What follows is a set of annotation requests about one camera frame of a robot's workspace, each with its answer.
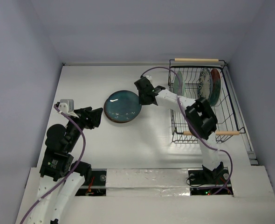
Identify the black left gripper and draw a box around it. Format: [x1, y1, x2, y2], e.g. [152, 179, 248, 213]
[66, 105, 103, 151]

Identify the dark teal plate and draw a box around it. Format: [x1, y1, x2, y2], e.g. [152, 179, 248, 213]
[103, 90, 142, 113]

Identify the grey reindeer plate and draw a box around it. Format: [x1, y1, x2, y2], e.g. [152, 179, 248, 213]
[104, 111, 140, 123]

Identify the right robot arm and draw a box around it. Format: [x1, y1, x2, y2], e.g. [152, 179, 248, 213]
[134, 77, 224, 184]

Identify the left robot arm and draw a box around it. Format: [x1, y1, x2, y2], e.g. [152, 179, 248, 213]
[20, 100, 103, 224]

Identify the light green flower plate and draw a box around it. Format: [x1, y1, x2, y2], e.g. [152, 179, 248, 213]
[173, 71, 185, 96]

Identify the white blue floral plate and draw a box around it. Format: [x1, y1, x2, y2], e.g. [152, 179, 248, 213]
[197, 68, 213, 100]

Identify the red teal plate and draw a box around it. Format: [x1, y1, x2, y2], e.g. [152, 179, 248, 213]
[209, 68, 222, 106]

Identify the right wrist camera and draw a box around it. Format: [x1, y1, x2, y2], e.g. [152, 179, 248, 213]
[141, 75, 152, 83]

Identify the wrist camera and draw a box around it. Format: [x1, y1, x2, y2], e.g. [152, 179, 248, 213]
[54, 99, 79, 118]
[141, 75, 152, 83]

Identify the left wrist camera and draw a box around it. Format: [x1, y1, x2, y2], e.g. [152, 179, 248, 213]
[54, 99, 79, 118]

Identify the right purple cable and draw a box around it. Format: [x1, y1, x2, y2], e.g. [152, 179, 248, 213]
[141, 67, 234, 196]

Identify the purple cable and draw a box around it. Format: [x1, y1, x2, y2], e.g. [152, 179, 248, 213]
[141, 67, 234, 196]
[18, 105, 86, 224]

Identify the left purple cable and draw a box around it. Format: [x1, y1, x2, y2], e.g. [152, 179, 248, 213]
[18, 105, 86, 224]

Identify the black wire dish rack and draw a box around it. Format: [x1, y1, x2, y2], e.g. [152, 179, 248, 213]
[168, 59, 246, 143]

